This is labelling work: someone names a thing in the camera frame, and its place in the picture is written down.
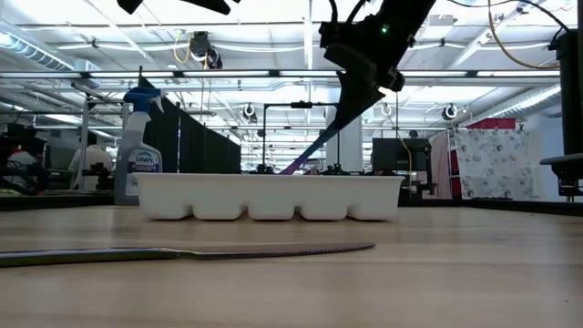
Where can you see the background black camera frame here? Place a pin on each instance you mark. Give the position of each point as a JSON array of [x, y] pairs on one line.
[[300, 105]]

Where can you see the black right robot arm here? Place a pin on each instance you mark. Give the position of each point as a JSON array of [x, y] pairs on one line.
[[412, 11]]

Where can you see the red storage bin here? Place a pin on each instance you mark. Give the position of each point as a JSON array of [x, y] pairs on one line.
[[492, 124]]

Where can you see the thin black pole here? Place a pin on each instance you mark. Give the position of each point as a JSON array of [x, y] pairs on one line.
[[396, 136]]

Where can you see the silver ventilation duct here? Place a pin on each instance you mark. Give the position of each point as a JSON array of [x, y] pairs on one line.
[[524, 102]]

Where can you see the pale hanging cloth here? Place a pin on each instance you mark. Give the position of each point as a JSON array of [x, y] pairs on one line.
[[439, 159]]

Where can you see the black partition curtain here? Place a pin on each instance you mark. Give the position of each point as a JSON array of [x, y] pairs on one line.
[[200, 146]]

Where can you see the white cutlery tray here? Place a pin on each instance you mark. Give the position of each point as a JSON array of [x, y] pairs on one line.
[[273, 196]]

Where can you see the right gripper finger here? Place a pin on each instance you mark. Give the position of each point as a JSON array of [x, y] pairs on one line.
[[357, 98]]

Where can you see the background black robot arm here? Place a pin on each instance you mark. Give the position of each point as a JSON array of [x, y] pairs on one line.
[[264, 169], [337, 169]]

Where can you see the white pillar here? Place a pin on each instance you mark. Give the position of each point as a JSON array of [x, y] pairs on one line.
[[353, 146]]

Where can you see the grey laptop desk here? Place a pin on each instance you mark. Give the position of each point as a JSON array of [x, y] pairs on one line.
[[565, 160]]

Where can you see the blue-capped spray bottle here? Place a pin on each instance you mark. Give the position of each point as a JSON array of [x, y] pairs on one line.
[[136, 136]]

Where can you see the black ceiling light rail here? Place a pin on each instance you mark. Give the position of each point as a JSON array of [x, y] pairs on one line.
[[228, 73]]

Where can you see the floral patterned cloth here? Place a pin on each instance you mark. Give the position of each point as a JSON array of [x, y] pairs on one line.
[[494, 164]]

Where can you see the black background monitor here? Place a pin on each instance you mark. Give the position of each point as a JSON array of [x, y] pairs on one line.
[[396, 155]]

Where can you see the person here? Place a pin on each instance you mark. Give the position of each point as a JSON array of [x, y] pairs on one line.
[[93, 157]]

